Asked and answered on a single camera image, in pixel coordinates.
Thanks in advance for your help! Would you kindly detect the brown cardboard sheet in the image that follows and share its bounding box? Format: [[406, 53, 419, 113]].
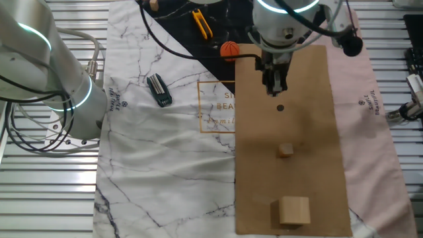
[[235, 44, 353, 237]]

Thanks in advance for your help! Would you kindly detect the marble pattern tablecloth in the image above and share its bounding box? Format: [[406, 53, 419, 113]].
[[92, 0, 419, 238]]

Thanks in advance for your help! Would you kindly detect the silver depth camera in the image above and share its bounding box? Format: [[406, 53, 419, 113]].
[[386, 73, 423, 122]]

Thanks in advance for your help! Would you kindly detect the small wooden block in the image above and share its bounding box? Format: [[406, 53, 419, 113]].
[[278, 143, 295, 159]]

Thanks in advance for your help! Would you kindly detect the black round cable plug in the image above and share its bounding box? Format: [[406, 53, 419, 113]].
[[337, 32, 364, 58]]

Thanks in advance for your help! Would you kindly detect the black rectangular device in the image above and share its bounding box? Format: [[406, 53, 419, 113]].
[[146, 73, 173, 108]]

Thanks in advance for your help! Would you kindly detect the grey base cable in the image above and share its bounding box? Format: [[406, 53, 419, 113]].
[[58, 28, 102, 82]]

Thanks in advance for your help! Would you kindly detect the yellow utility knife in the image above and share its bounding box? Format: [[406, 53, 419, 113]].
[[192, 9, 214, 40]]

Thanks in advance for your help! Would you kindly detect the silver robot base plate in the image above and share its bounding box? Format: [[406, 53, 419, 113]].
[[44, 110, 100, 150]]

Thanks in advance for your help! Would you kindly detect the large wooden block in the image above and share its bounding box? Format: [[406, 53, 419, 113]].
[[278, 196, 311, 226]]

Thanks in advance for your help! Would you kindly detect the orange toy basketball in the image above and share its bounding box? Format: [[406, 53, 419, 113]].
[[219, 40, 241, 63]]

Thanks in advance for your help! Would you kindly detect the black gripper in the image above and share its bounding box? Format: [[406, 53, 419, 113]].
[[262, 59, 292, 97]]

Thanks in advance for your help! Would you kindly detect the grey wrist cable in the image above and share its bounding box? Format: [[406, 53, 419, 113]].
[[246, 0, 346, 54]]

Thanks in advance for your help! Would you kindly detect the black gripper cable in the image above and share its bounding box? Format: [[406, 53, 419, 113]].
[[137, 0, 265, 72]]

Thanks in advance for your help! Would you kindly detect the black looped cable bundle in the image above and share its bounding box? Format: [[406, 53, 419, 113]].
[[0, 74, 74, 158]]

